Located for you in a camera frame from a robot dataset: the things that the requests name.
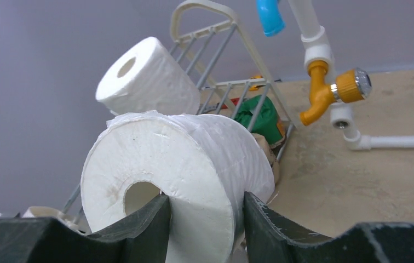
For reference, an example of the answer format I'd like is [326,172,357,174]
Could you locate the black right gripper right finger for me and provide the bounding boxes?
[243,192,414,262]

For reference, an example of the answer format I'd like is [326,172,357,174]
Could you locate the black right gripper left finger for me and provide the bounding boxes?
[0,195,171,262]

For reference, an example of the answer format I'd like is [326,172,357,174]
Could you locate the green paper roll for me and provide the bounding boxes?
[234,95,286,148]

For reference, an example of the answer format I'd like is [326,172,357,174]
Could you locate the unwrapped white paper roll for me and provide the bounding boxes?
[95,37,200,116]

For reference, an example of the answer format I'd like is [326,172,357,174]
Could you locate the white metal shelf rack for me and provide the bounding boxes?
[22,0,302,233]

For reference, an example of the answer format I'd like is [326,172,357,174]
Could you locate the orange faucet valve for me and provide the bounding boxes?
[300,60,372,126]

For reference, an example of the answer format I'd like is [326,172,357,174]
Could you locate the blue faucet valve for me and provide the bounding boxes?
[256,0,286,37]

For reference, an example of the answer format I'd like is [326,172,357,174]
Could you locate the red handled pliers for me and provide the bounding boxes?
[205,98,239,112]

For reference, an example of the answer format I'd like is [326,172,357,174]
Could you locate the white pvc pipe frame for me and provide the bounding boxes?
[289,1,414,151]

